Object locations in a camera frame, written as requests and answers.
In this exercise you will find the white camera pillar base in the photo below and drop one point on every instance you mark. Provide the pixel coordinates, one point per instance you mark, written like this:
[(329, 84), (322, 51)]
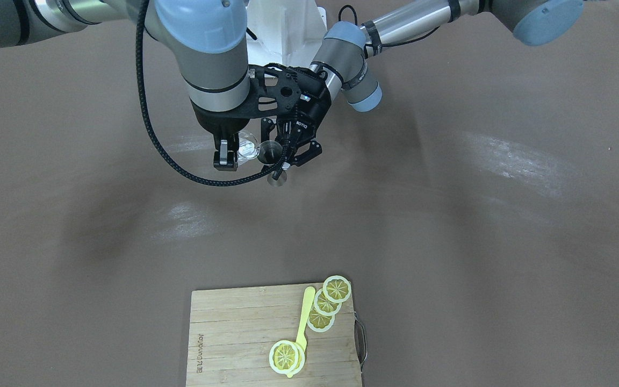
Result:
[(287, 32)]

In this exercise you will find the lemon slice near spoon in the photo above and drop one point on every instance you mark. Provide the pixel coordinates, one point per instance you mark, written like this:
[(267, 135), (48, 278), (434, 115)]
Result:
[(318, 322)]

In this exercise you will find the steel measuring jigger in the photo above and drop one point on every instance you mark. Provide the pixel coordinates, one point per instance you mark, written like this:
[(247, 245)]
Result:
[(269, 154)]

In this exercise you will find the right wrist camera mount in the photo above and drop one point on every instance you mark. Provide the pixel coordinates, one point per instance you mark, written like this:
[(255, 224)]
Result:
[(274, 81)]

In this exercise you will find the lemon slice end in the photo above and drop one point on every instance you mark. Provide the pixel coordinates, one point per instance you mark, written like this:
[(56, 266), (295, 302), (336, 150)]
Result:
[(337, 288)]

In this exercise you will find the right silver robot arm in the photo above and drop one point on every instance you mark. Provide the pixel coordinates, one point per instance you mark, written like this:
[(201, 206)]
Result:
[(207, 38)]

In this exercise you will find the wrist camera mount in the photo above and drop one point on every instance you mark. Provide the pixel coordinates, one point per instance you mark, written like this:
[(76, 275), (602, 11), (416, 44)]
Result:
[(274, 81), (315, 80)]

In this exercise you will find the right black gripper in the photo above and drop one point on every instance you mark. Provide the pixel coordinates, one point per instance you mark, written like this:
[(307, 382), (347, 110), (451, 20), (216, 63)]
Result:
[(214, 125)]

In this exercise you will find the lemon slice middle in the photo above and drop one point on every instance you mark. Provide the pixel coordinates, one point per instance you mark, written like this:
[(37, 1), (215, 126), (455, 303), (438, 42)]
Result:
[(324, 306)]

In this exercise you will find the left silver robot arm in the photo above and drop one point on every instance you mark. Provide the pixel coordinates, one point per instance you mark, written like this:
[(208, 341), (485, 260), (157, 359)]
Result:
[(341, 60)]

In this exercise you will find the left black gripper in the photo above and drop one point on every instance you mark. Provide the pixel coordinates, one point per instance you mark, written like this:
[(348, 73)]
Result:
[(312, 110)]

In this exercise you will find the wooden cutting board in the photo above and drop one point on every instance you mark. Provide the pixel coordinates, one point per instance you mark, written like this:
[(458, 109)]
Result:
[(231, 332)]

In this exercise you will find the clear glass cup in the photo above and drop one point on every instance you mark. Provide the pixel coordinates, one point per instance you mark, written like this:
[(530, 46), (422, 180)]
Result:
[(249, 147)]

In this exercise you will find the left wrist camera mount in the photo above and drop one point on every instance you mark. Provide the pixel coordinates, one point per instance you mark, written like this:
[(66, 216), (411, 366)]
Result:
[(315, 80)]

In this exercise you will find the lemon slice on spoon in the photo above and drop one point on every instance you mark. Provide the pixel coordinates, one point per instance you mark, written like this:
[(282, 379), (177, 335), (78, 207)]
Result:
[(286, 358)]

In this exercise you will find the yellow plastic spoon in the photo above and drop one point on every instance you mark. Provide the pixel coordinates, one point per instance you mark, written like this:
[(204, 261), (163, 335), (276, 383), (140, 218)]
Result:
[(301, 340)]

